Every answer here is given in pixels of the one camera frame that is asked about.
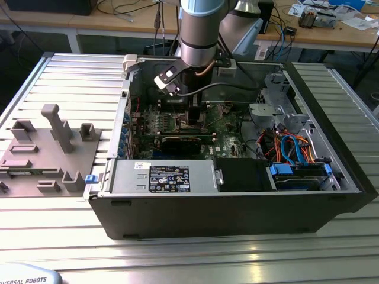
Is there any copper coloured hose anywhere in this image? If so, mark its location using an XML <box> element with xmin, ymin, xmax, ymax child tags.
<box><xmin>195</xmin><ymin>60</ymin><xmax>214</xmax><ymax>77</ymax></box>

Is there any CPU socket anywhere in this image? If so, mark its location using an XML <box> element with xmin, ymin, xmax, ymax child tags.
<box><xmin>174</xmin><ymin>112</ymin><xmax>208</xmax><ymax>133</ymax></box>

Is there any black plastic shroud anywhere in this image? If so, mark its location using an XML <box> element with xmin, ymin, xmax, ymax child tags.
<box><xmin>214</xmin><ymin>158</ymin><xmax>278</xmax><ymax>192</ymax></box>

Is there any blue disk wire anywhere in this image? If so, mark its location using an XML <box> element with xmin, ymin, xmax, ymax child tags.
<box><xmin>280</xmin><ymin>134</ymin><xmax>297</xmax><ymax>165</ymax></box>
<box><xmin>292</xmin><ymin>137</ymin><xmax>306</xmax><ymax>166</ymax></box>

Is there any grey plastic parts rack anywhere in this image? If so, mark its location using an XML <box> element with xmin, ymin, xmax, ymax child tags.
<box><xmin>0</xmin><ymin>103</ymin><xmax>103</xmax><ymax>198</ymax></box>

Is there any metal cooler heatsink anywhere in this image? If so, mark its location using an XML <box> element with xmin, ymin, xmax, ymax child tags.
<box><xmin>298</xmin><ymin>8</ymin><xmax>319</xmax><ymax>29</ymax></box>

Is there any green motherboard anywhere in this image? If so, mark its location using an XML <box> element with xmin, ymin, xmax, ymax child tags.
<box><xmin>130</xmin><ymin>102</ymin><xmax>258</xmax><ymax>160</ymax></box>

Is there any black graphics card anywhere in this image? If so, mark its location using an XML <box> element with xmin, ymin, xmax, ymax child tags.
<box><xmin>139</xmin><ymin>133</ymin><xmax>216</xmax><ymax>155</ymax></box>

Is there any orange wire bundle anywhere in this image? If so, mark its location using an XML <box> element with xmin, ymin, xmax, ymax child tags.
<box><xmin>265</xmin><ymin>133</ymin><xmax>317</xmax><ymax>164</ymax></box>

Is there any thin black wire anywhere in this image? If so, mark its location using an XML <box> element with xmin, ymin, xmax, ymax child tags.
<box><xmin>226</xmin><ymin>92</ymin><xmax>252</xmax><ymax>109</ymax></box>

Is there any wooden desk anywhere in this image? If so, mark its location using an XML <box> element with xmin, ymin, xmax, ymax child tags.
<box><xmin>0</xmin><ymin>0</ymin><xmax>379</xmax><ymax>54</ymax></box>

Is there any pale blue teach pendant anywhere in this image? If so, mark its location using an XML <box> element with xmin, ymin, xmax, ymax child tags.
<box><xmin>0</xmin><ymin>263</ymin><xmax>63</xmax><ymax>284</ymax></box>

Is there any pale grey case latch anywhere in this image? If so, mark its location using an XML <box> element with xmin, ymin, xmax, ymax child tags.
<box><xmin>123</xmin><ymin>54</ymin><xmax>140</xmax><ymax>73</ymax></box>

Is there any thick black camera cable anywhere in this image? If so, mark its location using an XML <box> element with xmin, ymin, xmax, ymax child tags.
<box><xmin>176</xmin><ymin>60</ymin><xmax>263</xmax><ymax>97</ymax></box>

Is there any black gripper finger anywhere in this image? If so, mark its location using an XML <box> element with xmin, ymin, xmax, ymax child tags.
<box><xmin>188</xmin><ymin>91</ymin><xmax>205</xmax><ymax>125</ymax></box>

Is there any black PC case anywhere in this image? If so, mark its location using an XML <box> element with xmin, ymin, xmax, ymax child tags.
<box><xmin>88</xmin><ymin>54</ymin><xmax>379</xmax><ymax>240</ymax></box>

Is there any large white wrist camera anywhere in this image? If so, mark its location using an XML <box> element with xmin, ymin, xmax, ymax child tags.
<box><xmin>153</xmin><ymin>59</ymin><xmax>190</xmax><ymax>96</ymax></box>

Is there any grey metal drive cage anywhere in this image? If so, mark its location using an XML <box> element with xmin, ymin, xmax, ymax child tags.
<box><xmin>248</xmin><ymin>102</ymin><xmax>287</xmax><ymax>128</ymax></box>

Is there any small white wrist camera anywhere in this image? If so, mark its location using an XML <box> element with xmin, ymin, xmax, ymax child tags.
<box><xmin>216</xmin><ymin>57</ymin><xmax>237</xmax><ymax>75</ymax></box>

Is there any black hanging cable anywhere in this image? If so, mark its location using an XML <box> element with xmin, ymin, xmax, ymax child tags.
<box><xmin>152</xmin><ymin>0</ymin><xmax>160</xmax><ymax>56</ymax></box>

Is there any blue cardboard box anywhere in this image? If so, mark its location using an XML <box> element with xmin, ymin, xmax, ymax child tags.
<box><xmin>329</xmin><ymin>0</ymin><xmax>365</xmax><ymax>11</ymax></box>

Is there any grey electronic device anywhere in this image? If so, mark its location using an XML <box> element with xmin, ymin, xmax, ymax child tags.
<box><xmin>315</xmin><ymin>11</ymin><xmax>338</xmax><ymax>29</ymax></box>

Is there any grey power supply unit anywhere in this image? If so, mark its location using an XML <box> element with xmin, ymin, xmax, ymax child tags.
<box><xmin>111</xmin><ymin>159</ymin><xmax>219</xmax><ymax>195</ymax></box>

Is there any hard disk in blue carrier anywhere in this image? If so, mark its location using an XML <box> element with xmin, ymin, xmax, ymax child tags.
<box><xmin>265</xmin><ymin>162</ymin><xmax>332</xmax><ymax>192</ymax></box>

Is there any black equipment box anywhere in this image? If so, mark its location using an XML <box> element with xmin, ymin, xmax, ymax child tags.
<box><xmin>5</xmin><ymin>0</ymin><xmax>95</xmax><ymax>16</ymax></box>

